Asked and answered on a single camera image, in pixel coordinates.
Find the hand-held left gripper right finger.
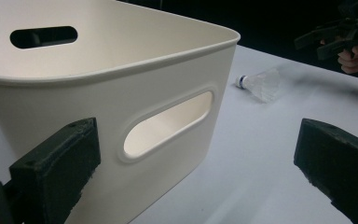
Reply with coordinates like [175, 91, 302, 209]
[293, 118, 358, 224]

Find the white shuttlecock with blue band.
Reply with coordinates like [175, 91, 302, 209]
[235, 67, 282, 104]

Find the white plastic storage bin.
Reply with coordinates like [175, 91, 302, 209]
[0, 0, 241, 224]

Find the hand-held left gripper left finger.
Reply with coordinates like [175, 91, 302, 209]
[8, 117, 102, 224]

